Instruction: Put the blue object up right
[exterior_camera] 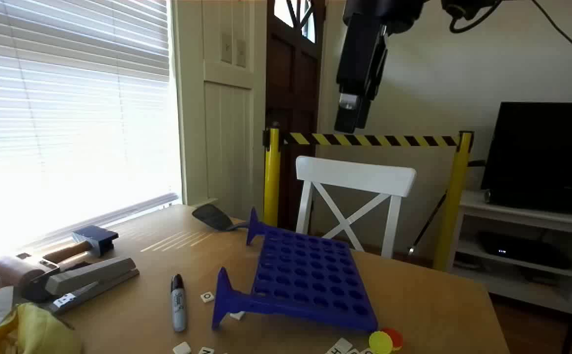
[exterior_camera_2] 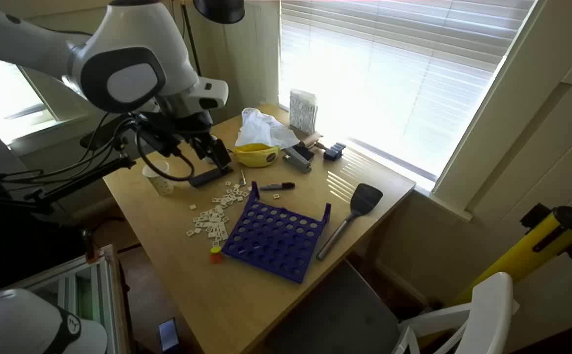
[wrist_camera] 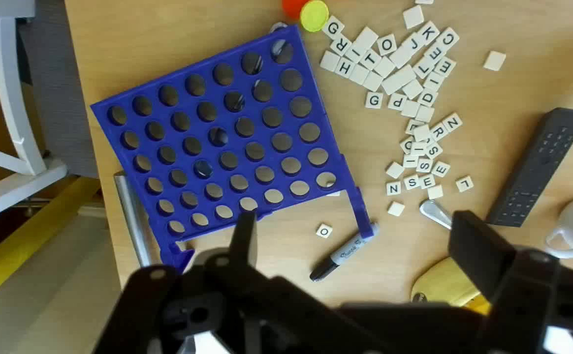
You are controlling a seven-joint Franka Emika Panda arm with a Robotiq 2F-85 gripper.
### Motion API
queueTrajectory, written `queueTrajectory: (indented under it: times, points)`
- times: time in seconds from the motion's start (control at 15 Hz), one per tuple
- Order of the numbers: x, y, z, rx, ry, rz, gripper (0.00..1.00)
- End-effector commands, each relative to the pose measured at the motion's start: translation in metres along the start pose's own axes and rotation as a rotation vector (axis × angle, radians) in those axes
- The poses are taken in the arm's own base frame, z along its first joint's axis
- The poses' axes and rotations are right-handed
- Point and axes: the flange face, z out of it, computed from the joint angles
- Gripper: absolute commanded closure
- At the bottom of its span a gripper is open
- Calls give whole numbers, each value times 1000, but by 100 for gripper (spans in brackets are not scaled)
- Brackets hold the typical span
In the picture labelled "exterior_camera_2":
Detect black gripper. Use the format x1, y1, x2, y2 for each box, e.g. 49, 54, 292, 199
135, 113, 235, 191

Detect blue connect four grid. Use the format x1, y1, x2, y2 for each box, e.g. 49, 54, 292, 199
220, 181, 334, 286

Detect yellow rounded object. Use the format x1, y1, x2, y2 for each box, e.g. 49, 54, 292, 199
229, 142, 280, 170

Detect black bulky object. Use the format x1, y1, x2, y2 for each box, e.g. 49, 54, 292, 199
0, 117, 90, 292

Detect scattered white letter tiles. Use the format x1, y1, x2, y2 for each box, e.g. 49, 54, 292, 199
184, 179, 253, 246

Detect white paper cup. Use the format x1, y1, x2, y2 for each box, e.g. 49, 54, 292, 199
141, 164, 174, 197

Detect black marker pen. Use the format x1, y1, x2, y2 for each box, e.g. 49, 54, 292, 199
257, 181, 296, 193

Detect grey stapler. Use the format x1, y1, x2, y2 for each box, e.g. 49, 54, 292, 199
280, 142, 316, 176

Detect clear plastic container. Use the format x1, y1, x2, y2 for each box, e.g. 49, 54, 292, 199
286, 89, 320, 136

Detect black floor lamp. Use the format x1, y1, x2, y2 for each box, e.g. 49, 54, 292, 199
178, 0, 245, 128

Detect dark smartphone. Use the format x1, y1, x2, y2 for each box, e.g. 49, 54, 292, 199
157, 317, 182, 354

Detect white framed glass cabinet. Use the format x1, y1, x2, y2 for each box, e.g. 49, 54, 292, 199
7, 244, 129, 354

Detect grey chair seat cushion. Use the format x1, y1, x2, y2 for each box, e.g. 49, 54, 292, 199
263, 260, 402, 354

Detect white window blinds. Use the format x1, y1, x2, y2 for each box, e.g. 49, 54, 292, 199
277, 0, 536, 185

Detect white wooden chair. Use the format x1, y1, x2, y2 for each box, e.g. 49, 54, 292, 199
391, 272, 518, 354

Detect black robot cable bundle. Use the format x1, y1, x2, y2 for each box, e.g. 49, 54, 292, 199
0, 111, 198, 199

